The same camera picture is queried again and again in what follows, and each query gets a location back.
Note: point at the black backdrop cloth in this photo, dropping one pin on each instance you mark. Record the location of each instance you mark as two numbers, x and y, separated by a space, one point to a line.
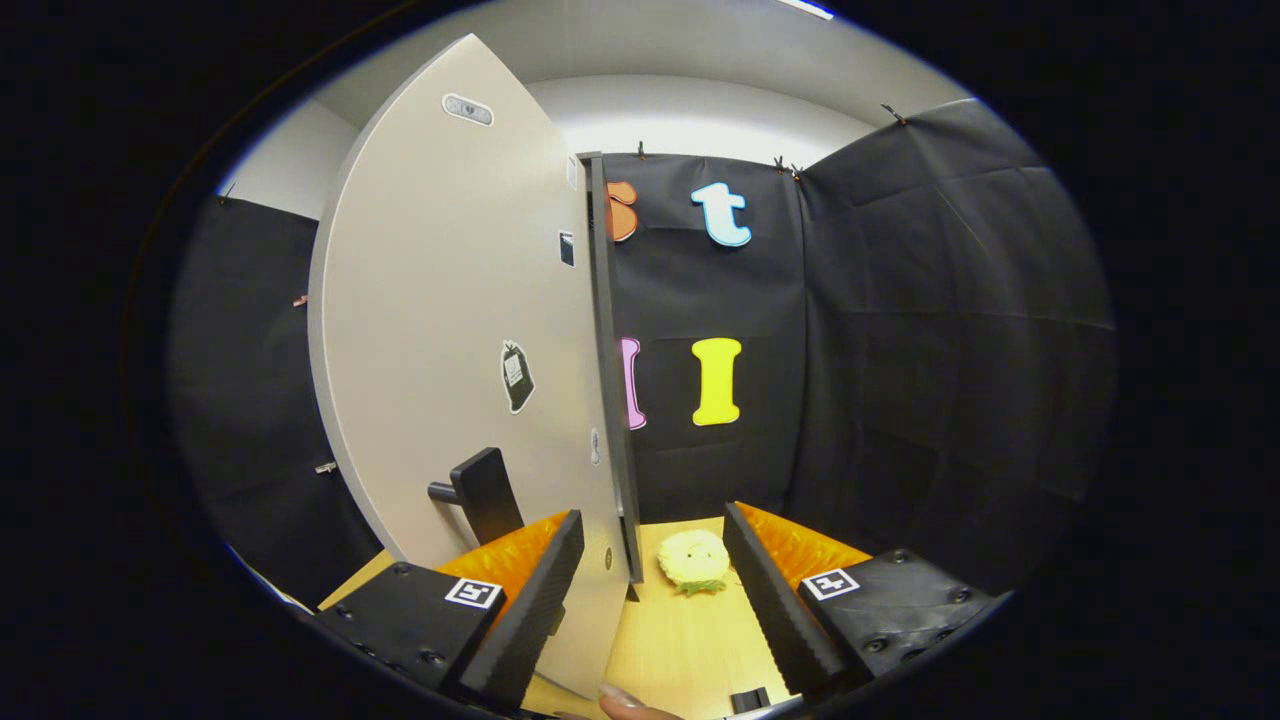
950 350

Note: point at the grey shoe cabinet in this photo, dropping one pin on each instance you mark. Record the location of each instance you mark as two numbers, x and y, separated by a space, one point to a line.
605 350

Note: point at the yellow plush toy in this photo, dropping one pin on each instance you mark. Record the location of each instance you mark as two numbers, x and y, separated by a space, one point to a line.
693 558

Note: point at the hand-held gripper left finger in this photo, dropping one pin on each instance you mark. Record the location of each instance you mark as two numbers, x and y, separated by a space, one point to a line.
535 620

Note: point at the long ceiling light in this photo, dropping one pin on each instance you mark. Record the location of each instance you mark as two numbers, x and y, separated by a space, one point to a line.
808 9

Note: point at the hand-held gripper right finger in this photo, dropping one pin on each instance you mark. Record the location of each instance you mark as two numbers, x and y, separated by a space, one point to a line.
775 610

